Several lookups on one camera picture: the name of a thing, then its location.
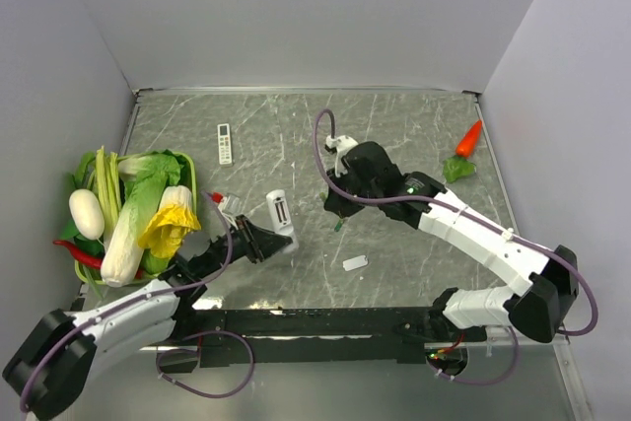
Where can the red chili pepper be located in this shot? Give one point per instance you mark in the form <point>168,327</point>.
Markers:
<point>79,255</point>

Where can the yellow green napa cabbage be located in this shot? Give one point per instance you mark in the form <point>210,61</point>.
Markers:
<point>173,221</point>

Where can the orange toy carrot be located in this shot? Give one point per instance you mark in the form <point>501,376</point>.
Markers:
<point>468,143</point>

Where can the pale green celery stalks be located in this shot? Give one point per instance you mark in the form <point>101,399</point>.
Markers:
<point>107,188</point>

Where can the white battery cover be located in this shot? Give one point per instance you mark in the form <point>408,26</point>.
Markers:
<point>355,263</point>

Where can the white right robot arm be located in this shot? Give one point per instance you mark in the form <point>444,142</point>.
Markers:
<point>539,284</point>

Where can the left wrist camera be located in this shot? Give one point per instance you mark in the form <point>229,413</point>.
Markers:
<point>229,204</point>

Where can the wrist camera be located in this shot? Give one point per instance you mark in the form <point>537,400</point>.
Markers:
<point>339,146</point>
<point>229,204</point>

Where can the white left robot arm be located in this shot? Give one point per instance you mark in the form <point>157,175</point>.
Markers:
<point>65,350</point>

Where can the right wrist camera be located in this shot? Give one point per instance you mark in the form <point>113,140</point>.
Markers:
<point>339,146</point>

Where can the small white remote control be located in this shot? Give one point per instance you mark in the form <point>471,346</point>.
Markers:
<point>224,139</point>

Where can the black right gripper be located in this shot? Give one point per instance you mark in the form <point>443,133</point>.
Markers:
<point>337,203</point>

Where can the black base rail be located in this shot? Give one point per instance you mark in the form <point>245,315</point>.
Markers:
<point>221,338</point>

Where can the large green napa cabbage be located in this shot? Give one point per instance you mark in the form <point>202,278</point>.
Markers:
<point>145,177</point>

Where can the green plastic basket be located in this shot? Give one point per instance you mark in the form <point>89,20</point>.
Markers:
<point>85,178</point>

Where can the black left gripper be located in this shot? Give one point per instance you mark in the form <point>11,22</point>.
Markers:
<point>258,243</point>

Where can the white eggplant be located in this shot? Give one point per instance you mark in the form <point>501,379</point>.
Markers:
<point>87,214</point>

